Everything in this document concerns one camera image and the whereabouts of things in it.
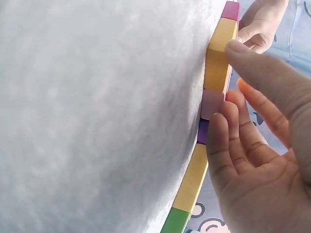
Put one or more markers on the long yellow wooden block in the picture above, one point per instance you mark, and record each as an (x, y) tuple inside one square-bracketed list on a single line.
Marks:
[(192, 177)]

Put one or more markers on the person's right hand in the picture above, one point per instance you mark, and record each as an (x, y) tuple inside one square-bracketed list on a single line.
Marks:
[(262, 189)]

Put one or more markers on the dark purple wooden block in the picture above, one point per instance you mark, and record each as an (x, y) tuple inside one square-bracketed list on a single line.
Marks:
[(202, 131)]

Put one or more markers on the light purple wooden block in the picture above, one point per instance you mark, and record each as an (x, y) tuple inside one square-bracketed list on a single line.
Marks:
[(211, 104)]

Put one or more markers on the magenta wooden block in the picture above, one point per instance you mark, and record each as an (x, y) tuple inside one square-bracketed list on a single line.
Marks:
[(229, 11)]

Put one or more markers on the thick yellow wooden block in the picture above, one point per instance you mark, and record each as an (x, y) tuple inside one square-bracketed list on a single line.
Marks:
[(217, 63)]

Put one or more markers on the person's left hand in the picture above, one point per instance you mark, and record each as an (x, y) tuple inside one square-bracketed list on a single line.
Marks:
[(262, 17)]

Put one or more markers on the person's left fingers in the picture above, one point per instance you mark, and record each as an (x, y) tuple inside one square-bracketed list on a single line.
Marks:
[(255, 38)]

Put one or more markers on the green wooden block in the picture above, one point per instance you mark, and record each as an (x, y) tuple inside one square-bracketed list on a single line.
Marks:
[(178, 221)]

